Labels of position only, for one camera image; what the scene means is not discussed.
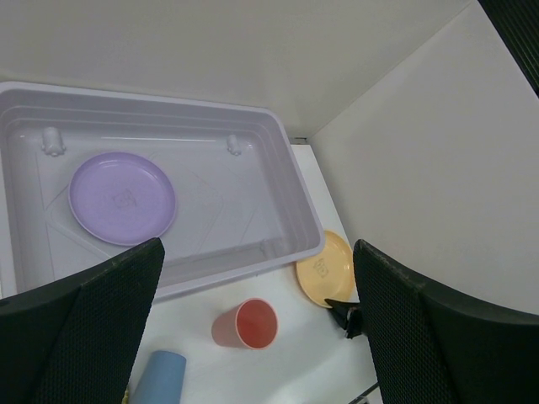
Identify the lavender plastic bin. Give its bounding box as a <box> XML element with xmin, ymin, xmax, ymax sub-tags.
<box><xmin>1</xmin><ymin>82</ymin><xmax>324</xmax><ymax>300</ymax></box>

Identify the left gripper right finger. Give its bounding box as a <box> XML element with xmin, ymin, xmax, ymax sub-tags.
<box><xmin>353</xmin><ymin>240</ymin><xmax>538</xmax><ymax>403</ymax></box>

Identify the salmon pink plastic cup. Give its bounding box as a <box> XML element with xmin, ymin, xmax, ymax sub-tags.
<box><xmin>211</xmin><ymin>298</ymin><xmax>279</xmax><ymax>350</ymax></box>

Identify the cream yellow plastic plate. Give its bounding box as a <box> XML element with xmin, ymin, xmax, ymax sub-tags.
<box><xmin>295</xmin><ymin>231</ymin><xmax>355</xmax><ymax>308</ymax></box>

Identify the purple plastic plate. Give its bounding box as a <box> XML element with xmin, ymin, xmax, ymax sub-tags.
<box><xmin>67</xmin><ymin>151</ymin><xmax>177</xmax><ymax>247</ymax></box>

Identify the blue plastic cup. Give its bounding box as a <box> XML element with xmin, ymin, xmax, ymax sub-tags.
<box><xmin>129</xmin><ymin>350</ymin><xmax>187</xmax><ymax>404</ymax></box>

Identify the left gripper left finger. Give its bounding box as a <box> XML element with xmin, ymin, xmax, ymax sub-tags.
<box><xmin>1</xmin><ymin>238</ymin><xmax>165</xmax><ymax>403</ymax></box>

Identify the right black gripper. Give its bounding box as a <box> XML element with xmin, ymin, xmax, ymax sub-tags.
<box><xmin>325</xmin><ymin>299</ymin><xmax>363</xmax><ymax>339</ymax></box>

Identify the woven bamboo plate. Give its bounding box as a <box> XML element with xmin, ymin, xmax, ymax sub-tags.
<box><xmin>121</xmin><ymin>388</ymin><xmax>129</xmax><ymax>404</ymax></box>

